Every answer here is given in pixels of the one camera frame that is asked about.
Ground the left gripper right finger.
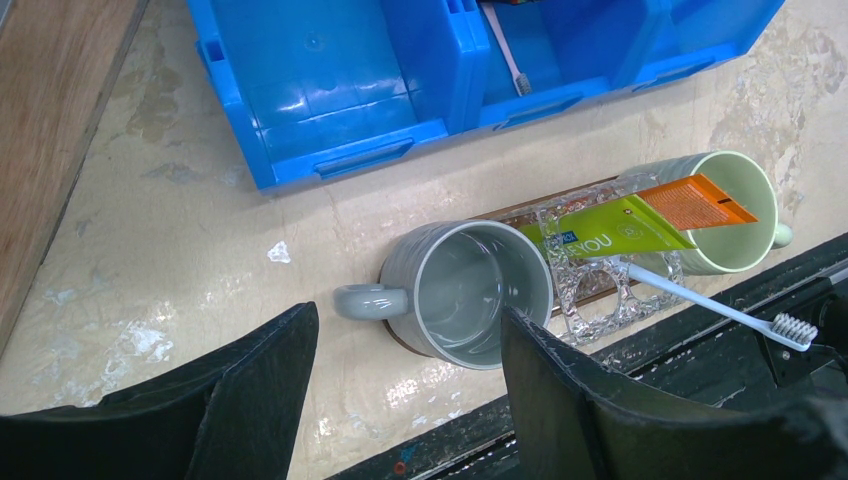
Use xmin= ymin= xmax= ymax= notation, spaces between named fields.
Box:
xmin=501 ymin=307 xmax=847 ymax=479

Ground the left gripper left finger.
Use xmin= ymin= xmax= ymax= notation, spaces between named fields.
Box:
xmin=1 ymin=302 xmax=319 ymax=479

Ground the clear plastic blister pack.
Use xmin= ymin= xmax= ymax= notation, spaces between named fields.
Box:
xmin=529 ymin=173 xmax=684 ymax=346

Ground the brown oval wooden tray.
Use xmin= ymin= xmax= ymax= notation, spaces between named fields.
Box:
xmin=377 ymin=175 xmax=641 ymax=359

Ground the grey mug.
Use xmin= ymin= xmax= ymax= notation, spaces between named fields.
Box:
xmin=333 ymin=220 xmax=554 ymax=370

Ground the green toothpaste tube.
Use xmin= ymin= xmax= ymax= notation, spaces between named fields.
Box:
xmin=517 ymin=194 xmax=695 ymax=259

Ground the light green mug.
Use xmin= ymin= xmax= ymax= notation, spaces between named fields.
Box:
xmin=625 ymin=151 xmax=794 ymax=276

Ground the white toothbrush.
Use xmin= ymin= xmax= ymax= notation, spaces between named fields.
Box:
xmin=611 ymin=257 xmax=819 ymax=352

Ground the pink toothbrush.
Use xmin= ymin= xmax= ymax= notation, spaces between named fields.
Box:
xmin=481 ymin=1 xmax=533 ymax=96

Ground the blue divided plastic bin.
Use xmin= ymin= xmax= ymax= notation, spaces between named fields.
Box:
xmin=188 ymin=1 xmax=780 ymax=194

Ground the wooden board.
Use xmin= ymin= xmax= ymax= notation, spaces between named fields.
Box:
xmin=1 ymin=1 xmax=147 ymax=344

